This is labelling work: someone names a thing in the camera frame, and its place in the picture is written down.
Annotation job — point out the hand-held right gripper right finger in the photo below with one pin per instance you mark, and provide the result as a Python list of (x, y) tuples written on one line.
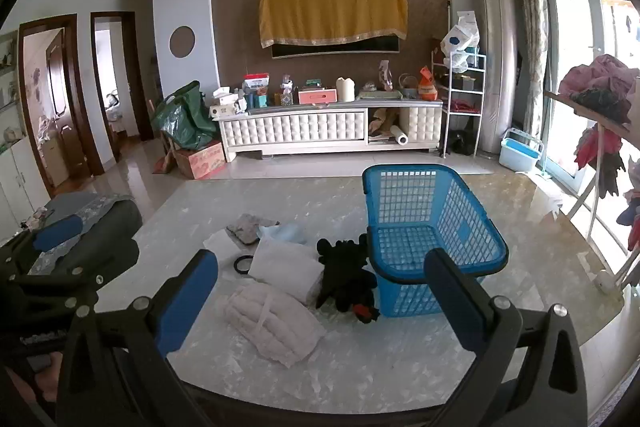
[(452, 302)]

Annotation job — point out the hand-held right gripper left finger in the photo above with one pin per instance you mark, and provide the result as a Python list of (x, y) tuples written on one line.
[(185, 302)]

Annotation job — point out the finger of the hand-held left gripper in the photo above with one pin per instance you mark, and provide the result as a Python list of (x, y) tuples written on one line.
[(100, 259), (57, 232)]

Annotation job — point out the thin white cloth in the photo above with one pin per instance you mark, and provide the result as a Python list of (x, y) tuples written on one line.
[(220, 244)]

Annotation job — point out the pinkish white knitted cloth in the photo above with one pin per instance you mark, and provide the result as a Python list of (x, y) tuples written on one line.
[(275, 327)]

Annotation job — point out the grey patterned cloth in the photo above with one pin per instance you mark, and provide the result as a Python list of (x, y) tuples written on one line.
[(247, 227)]

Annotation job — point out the black plush toy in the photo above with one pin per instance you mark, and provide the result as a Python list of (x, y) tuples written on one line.
[(345, 277)]

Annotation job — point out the light blue cloth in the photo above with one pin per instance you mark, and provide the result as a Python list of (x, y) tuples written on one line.
[(287, 233)]

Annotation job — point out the blue plastic basket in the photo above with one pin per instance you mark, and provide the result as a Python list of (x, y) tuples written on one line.
[(415, 168)]

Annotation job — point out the white side cabinet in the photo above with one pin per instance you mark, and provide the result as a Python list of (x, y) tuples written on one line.
[(17, 177)]

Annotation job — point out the red printed cardboard box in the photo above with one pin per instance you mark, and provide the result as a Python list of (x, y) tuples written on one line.
[(202, 162)]

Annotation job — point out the white round device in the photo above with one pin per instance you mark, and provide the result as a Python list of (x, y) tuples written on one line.
[(605, 279)]

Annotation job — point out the black bag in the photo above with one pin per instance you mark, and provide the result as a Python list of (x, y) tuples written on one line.
[(460, 143)]

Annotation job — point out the blue and white bucket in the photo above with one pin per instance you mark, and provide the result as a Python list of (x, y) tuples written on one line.
[(520, 154)]

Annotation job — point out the green plastic bag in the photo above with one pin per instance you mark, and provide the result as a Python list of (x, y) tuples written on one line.
[(182, 117)]

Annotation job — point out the white paper roll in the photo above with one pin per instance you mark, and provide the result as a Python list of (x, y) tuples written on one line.
[(400, 135)]

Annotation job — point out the white tissue box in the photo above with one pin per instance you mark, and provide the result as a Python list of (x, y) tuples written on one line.
[(225, 111)]

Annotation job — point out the white metal rack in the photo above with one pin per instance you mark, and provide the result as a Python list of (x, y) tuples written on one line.
[(483, 107)]

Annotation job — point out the blue and red hanging garment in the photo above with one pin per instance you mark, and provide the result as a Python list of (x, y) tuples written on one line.
[(631, 212)]

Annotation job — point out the white tufted television cabinet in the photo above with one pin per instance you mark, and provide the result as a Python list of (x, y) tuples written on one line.
[(300, 127)]

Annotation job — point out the orange bag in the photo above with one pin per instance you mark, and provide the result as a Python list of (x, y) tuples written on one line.
[(427, 87)]

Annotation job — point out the white clothes drying rack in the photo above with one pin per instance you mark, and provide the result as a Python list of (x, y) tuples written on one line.
[(590, 112)]

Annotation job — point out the white plastic jug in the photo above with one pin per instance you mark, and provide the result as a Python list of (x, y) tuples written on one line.
[(346, 91)]

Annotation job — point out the pink box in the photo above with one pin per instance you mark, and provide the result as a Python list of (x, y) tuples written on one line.
[(318, 97)]

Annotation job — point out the standing air conditioner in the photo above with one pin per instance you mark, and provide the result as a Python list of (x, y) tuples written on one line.
[(495, 57)]

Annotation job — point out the white plastic bags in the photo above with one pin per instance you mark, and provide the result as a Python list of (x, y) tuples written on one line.
[(460, 39)]

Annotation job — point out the pink clothes pile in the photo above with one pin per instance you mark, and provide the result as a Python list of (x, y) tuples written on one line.
[(600, 74)]

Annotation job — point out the yellow cover cloth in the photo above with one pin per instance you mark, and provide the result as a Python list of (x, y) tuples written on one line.
[(330, 12)]

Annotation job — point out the brown door frame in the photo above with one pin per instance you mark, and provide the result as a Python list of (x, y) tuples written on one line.
[(141, 82)]

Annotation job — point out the wall television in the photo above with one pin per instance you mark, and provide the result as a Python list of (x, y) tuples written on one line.
[(325, 48)]

